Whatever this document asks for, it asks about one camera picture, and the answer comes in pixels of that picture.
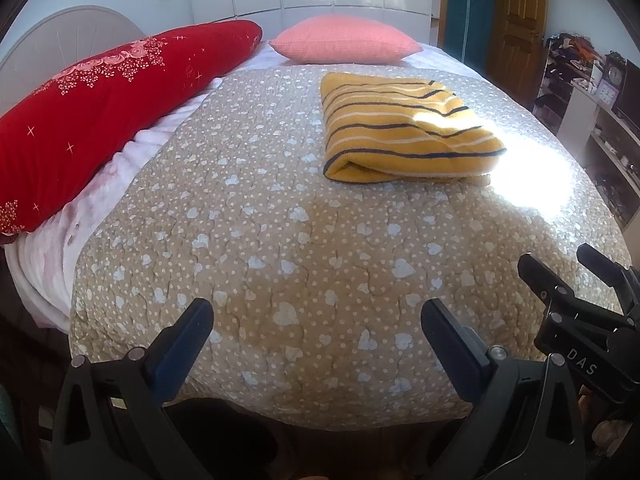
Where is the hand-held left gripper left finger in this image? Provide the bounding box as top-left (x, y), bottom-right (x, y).
top-left (50, 297), bottom-right (216, 480)

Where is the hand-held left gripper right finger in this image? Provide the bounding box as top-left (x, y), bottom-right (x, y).
top-left (420, 298), bottom-right (587, 480)

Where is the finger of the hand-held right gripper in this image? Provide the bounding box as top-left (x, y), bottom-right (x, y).
top-left (576, 243), bottom-right (640, 293)
top-left (517, 253), bottom-right (577, 311)

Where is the yellow striped sweater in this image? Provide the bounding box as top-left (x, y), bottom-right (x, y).
top-left (320, 72), bottom-right (507, 184)

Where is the white desk unit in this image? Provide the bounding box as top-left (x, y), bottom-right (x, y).
top-left (555, 82), bottom-right (640, 232)

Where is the beige heart-print quilt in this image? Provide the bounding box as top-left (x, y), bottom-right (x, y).
top-left (67, 57), bottom-right (634, 433)

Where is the dark monitor screen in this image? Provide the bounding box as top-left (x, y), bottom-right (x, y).
top-left (615, 57), bottom-right (640, 122)

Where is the black mantel clock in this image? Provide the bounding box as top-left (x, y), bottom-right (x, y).
top-left (602, 52), bottom-right (629, 102)

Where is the cluttered shelf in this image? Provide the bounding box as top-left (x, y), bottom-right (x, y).
top-left (531, 32), bottom-right (609, 134)

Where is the wooden door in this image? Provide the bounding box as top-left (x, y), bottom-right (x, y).
top-left (487, 0), bottom-right (551, 111)

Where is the red embroidered bolster pillow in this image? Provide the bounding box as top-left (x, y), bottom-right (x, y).
top-left (0, 20), bottom-right (264, 237)

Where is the teal curtain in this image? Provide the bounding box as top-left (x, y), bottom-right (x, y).
top-left (442, 0), bottom-right (497, 69)

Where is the pink ribbed pillow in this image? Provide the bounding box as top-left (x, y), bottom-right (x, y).
top-left (269, 15), bottom-right (424, 65)

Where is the white headboard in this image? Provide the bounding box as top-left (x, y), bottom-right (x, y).
top-left (0, 5), bottom-right (147, 109)

